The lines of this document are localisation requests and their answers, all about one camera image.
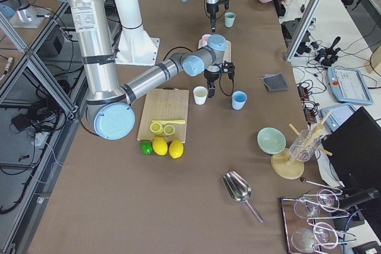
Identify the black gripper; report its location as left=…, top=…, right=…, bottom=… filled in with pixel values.
left=205, top=0, right=229, bottom=33
left=204, top=61, right=235, bottom=98

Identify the cream white cup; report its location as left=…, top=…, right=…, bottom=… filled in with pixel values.
left=193, top=86, right=208, bottom=105

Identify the pink cup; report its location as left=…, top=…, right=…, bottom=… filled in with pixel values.
left=202, top=34, right=211, bottom=46

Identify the cream rabbit tray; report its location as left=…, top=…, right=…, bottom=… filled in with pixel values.
left=198, top=39, right=232, bottom=62

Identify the wine glass rack tray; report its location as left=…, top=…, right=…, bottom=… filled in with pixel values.
left=280, top=188, right=357, bottom=253

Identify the mint green cup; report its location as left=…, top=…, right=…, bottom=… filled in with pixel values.
left=224, top=12, right=236, bottom=28

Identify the light blue cup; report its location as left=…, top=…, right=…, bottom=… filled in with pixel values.
left=232, top=90, right=248, bottom=110

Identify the bamboo cutting board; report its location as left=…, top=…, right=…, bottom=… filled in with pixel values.
left=137, top=89, right=189, bottom=143

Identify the lemon half right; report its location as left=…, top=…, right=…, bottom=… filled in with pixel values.
left=163, top=124, right=176, bottom=136

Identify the lemon half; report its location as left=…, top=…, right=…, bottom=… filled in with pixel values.
left=149, top=122, right=164, bottom=135
left=163, top=124, right=176, bottom=136

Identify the yellow plastic knife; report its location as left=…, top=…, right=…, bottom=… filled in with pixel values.
left=151, top=119, right=186, bottom=124

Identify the grey folded cloth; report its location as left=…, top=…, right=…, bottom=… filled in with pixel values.
left=261, top=73, right=289, bottom=92

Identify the lemon half left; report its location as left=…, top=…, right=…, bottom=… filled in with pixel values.
left=149, top=122, right=164, bottom=135

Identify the whole yellow lemon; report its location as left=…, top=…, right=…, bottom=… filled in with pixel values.
left=169, top=140, right=184, bottom=159
left=152, top=137, right=168, bottom=156

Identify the green bowl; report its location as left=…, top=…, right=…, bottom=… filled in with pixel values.
left=257, top=127, right=286, bottom=155

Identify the green lime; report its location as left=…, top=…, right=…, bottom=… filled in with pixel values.
left=140, top=141, right=154, bottom=155

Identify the metal scoop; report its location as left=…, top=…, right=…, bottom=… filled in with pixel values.
left=223, top=171, right=264, bottom=223

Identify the wooden cup stand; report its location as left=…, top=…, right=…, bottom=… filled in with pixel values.
left=271, top=111, right=333, bottom=180

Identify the clear textured glass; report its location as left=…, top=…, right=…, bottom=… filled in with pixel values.
left=289, top=130, right=321, bottom=162

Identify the blue teach pendant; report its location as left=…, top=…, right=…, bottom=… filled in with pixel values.
left=320, top=102, right=356, bottom=132
left=327, top=67, right=373, bottom=105

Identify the black monitor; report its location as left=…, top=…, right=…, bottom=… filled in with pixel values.
left=323, top=107, right=380, bottom=190

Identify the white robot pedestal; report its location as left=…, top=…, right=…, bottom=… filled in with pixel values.
left=114, top=0, right=160, bottom=66

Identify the aluminium frame post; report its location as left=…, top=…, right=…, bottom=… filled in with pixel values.
left=285, top=0, right=321, bottom=63

